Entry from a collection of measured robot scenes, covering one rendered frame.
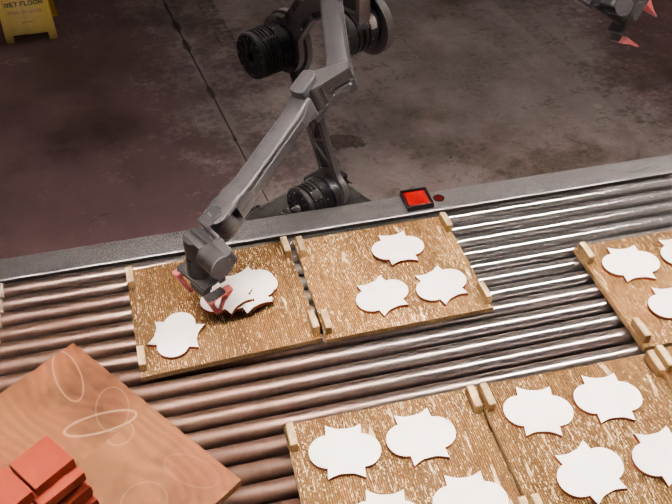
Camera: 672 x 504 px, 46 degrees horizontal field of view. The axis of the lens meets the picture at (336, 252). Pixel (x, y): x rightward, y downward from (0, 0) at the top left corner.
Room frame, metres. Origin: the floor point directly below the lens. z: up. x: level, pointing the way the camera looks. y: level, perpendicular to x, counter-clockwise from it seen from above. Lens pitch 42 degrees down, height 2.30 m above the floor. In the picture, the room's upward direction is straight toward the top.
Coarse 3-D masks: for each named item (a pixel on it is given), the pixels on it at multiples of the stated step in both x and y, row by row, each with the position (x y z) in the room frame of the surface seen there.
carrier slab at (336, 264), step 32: (416, 224) 1.60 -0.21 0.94; (320, 256) 1.48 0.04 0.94; (352, 256) 1.48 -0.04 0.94; (448, 256) 1.48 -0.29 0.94; (320, 288) 1.36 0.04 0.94; (352, 288) 1.36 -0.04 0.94; (320, 320) 1.26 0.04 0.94; (352, 320) 1.26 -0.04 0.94; (384, 320) 1.26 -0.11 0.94; (416, 320) 1.26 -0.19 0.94
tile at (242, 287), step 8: (232, 280) 1.35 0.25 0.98; (240, 280) 1.35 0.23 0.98; (248, 280) 1.35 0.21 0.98; (216, 288) 1.32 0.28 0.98; (240, 288) 1.32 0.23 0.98; (248, 288) 1.32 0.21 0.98; (232, 296) 1.30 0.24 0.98; (240, 296) 1.30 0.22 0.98; (248, 296) 1.30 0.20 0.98; (200, 304) 1.28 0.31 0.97; (216, 304) 1.27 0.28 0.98; (224, 304) 1.27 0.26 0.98; (232, 304) 1.27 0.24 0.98; (240, 304) 1.27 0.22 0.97; (208, 312) 1.25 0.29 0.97; (232, 312) 1.25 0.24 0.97
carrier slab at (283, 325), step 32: (256, 256) 1.48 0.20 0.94; (128, 288) 1.36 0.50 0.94; (160, 288) 1.36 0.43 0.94; (288, 288) 1.36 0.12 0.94; (160, 320) 1.26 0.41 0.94; (224, 320) 1.26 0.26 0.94; (256, 320) 1.26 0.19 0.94; (288, 320) 1.26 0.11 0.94; (192, 352) 1.16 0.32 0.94; (224, 352) 1.16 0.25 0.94; (256, 352) 1.16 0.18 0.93
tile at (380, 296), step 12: (360, 288) 1.35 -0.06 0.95; (372, 288) 1.35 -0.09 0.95; (384, 288) 1.35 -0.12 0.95; (396, 288) 1.35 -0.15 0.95; (360, 300) 1.31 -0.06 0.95; (372, 300) 1.31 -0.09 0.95; (384, 300) 1.31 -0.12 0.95; (396, 300) 1.31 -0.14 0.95; (372, 312) 1.28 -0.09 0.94; (384, 312) 1.27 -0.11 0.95
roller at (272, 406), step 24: (600, 336) 1.22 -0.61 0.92; (624, 336) 1.23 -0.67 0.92; (456, 360) 1.16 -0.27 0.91; (480, 360) 1.15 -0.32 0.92; (504, 360) 1.15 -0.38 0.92; (528, 360) 1.16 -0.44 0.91; (336, 384) 1.09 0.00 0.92; (360, 384) 1.08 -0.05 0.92; (384, 384) 1.09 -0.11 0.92; (408, 384) 1.09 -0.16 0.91; (216, 408) 1.02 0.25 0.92; (240, 408) 1.02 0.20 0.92; (264, 408) 1.02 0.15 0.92; (288, 408) 1.03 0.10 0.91
